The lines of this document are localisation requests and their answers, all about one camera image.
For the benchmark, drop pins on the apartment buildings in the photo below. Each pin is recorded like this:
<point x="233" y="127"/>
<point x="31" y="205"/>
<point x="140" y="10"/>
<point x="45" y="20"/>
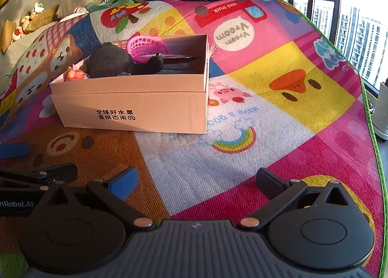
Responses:
<point x="363" y="38"/>

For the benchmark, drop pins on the white cardboard box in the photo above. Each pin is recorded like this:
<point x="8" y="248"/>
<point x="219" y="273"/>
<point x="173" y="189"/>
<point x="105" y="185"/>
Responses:
<point x="136" y="114"/>

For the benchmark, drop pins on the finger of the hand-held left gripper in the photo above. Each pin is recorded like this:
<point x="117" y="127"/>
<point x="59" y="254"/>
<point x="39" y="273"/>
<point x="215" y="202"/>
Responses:
<point x="60" y="172"/>
<point x="13" y="150"/>

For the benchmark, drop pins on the colourful cartoon play mat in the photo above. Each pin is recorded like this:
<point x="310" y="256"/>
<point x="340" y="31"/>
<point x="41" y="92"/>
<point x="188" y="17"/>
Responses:
<point x="272" y="144"/>

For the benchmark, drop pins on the orange cushion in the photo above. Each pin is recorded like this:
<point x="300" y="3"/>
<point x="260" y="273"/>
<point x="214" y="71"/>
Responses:
<point x="7" y="35"/>

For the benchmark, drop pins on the beige bedding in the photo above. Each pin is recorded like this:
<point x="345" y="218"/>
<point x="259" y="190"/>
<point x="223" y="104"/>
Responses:
<point x="9" y="65"/>

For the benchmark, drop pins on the small toy figure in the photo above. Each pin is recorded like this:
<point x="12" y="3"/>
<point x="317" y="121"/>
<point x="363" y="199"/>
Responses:
<point x="77" y="75"/>

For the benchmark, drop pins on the white and orange plush toy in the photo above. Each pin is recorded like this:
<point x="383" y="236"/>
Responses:
<point x="36" y="8"/>

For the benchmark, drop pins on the pink plastic basket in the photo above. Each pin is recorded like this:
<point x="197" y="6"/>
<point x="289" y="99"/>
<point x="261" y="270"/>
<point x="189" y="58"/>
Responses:
<point x="142" y="46"/>

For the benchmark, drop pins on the black window frame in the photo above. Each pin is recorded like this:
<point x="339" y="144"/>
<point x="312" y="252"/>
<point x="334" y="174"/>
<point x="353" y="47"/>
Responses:
<point x="337" y="23"/>

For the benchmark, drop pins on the white pink cloth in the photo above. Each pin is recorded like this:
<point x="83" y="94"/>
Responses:
<point x="77" y="11"/>

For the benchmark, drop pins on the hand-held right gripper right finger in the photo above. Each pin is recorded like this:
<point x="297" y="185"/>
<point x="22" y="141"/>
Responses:
<point x="269" y="182"/>

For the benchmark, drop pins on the tan pillow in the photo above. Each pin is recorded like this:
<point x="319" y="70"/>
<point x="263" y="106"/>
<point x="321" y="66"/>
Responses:
<point x="42" y="18"/>

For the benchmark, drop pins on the black plush toy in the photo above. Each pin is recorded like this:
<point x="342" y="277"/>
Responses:
<point x="109" y="59"/>

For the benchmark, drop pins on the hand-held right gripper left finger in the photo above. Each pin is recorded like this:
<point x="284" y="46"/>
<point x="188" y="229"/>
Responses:
<point x="124" y="184"/>

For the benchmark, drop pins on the beige pillow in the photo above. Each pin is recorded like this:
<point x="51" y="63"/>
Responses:
<point x="81" y="0"/>

